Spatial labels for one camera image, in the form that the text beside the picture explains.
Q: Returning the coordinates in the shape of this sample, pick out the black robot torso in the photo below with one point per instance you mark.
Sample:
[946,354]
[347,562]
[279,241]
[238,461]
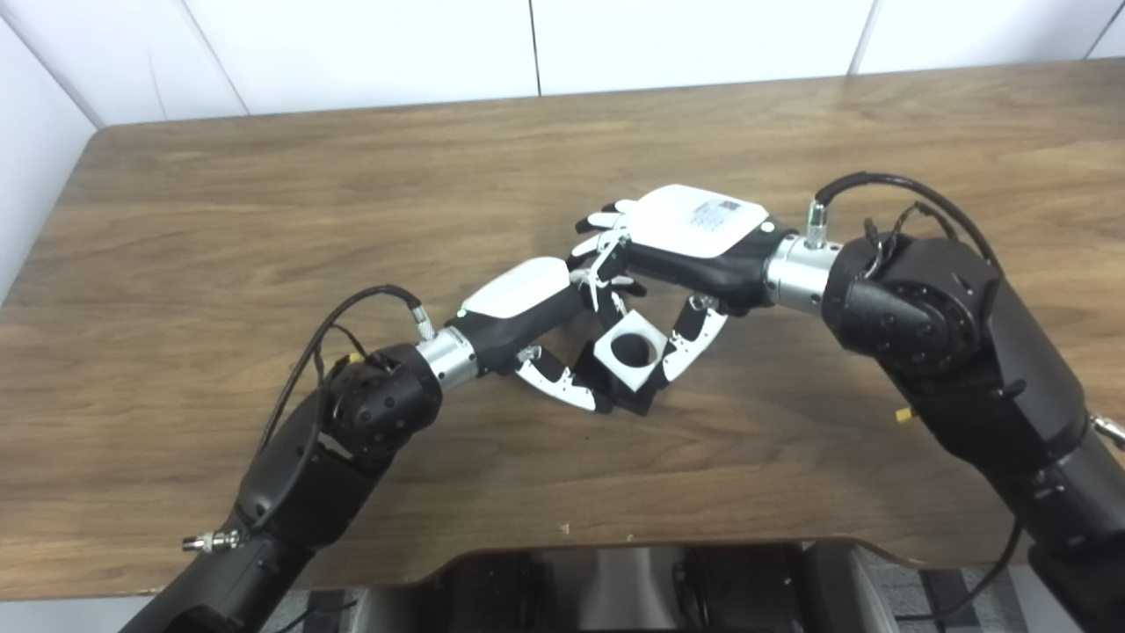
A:
[615,589]

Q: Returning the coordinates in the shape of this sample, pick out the white square piece with hole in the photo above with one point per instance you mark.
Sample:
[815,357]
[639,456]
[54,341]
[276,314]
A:
[611,362]

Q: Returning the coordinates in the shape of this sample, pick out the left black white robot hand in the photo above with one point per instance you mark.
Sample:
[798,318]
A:
[527,316]

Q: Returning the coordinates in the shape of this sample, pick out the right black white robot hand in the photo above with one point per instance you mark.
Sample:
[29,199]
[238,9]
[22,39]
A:
[703,255]

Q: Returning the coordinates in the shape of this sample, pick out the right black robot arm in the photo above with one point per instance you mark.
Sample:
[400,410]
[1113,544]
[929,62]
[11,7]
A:
[949,325]

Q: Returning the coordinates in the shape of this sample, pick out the black peg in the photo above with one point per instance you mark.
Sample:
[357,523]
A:
[637,403]

